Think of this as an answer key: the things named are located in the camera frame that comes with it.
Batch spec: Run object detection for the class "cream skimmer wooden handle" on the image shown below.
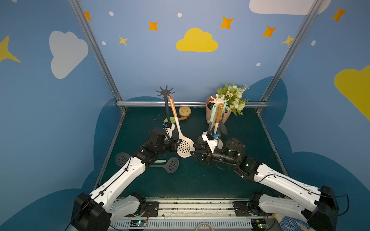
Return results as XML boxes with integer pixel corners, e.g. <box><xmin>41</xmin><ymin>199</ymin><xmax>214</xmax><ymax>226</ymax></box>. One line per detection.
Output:
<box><xmin>214</xmin><ymin>104</ymin><xmax>224</xmax><ymax>148</ymax></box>
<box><xmin>168</xmin><ymin>94</ymin><xmax>195</xmax><ymax>158</ymax></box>

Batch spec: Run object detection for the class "grey skimmer mint handle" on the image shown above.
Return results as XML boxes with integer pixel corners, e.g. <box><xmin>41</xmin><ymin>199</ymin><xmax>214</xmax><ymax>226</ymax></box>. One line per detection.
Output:
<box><xmin>151</xmin><ymin>157</ymin><xmax>179</xmax><ymax>174</ymax></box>
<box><xmin>219</xmin><ymin>101</ymin><xmax>228</xmax><ymax>135</ymax></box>
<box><xmin>207</xmin><ymin>104</ymin><xmax>217</xmax><ymax>137</ymax></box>

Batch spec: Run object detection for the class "cream utensil rack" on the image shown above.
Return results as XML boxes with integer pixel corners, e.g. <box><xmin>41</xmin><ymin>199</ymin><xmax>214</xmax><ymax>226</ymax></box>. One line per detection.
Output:
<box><xmin>206</xmin><ymin>94</ymin><xmax>228</xmax><ymax>130</ymax></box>

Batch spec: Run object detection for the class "dark grey utensil rack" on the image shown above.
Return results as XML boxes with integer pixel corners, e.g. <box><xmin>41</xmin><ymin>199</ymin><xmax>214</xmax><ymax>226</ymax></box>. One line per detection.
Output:
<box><xmin>157</xmin><ymin>85</ymin><xmax>174</xmax><ymax>125</ymax></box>

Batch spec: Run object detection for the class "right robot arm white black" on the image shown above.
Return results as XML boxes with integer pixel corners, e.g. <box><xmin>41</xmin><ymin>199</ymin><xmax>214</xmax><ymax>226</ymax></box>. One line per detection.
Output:
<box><xmin>186</xmin><ymin>138</ymin><xmax>339</xmax><ymax>231</ymax></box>

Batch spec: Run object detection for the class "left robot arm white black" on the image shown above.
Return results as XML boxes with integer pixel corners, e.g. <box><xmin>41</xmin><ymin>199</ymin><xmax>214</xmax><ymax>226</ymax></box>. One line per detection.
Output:
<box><xmin>69</xmin><ymin>129</ymin><xmax>182</xmax><ymax>231</ymax></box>

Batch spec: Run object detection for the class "grey skimmer far left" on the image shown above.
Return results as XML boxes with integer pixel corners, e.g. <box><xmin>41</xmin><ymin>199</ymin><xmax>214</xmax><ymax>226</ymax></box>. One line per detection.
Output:
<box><xmin>115</xmin><ymin>152</ymin><xmax>131</xmax><ymax>167</ymax></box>

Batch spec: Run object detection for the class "yellow smiley sponge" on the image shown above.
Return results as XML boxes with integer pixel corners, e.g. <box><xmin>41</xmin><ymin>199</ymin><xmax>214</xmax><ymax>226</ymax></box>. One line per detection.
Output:
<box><xmin>179</xmin><ymin>106</ymin><xmax>191</xmax><ymax>117</ymax></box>

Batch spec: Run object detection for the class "pink pot with flowers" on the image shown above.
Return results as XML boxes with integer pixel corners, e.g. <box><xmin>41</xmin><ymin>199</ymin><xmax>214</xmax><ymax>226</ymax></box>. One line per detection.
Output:
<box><xmin>217</xmin><ymin>83</ymin><xmax>249</xmax><ymax>123</ymax></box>

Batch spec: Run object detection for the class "yellow blue work glove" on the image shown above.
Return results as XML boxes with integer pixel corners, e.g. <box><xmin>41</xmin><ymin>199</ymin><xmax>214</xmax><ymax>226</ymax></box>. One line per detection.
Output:
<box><xmin>279</xmin><ymin>216</ymin><xmax>311</xmax><ymax>231</ymax></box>

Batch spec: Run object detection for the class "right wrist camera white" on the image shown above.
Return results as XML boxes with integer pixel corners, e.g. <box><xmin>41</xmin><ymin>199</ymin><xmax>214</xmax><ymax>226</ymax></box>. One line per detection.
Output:
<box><xmin>201</xmin><ymin>131</ymin><xmax>220</xmax><ymax>153</ymax></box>

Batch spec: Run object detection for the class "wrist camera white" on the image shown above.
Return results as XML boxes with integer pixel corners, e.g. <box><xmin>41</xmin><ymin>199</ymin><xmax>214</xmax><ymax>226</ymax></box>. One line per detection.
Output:
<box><xmin>201</xmin><ymin>131</ymin><xmax>220</xmax><ymax>153</ymax></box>
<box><xmin>165</xmin><ymin>124</ymin><xmax>175</xmax><ymax>140</ymax></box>

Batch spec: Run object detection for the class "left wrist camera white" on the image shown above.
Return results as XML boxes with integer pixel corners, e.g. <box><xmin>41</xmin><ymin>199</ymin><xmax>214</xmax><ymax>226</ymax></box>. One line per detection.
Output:
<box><xmin>165</xmin><ymin>124</ymin><xmax>175</xmax><ymax>140</ymax></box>

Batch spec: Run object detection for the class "small green trowel wooden handle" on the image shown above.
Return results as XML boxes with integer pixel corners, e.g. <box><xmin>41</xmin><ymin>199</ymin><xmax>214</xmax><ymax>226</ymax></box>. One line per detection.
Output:
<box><xmin>163</xmin><ymin>116</ymin><xmax>188</xmax><ymax>124</ymax></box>

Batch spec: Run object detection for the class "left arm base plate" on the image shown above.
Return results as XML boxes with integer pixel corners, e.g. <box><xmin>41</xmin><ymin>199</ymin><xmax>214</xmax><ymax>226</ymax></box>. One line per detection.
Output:
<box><xmin>126</xmin><ymin>201</ymin><xmax>160</xmax><ymax>218</ymax></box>

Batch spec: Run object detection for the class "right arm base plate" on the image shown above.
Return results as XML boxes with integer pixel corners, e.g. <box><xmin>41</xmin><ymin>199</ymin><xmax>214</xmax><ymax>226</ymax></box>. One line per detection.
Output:
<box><xmin>232</xmin><ymin>201</ymin><xmax>261</xmax><ymax>217</ymax></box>

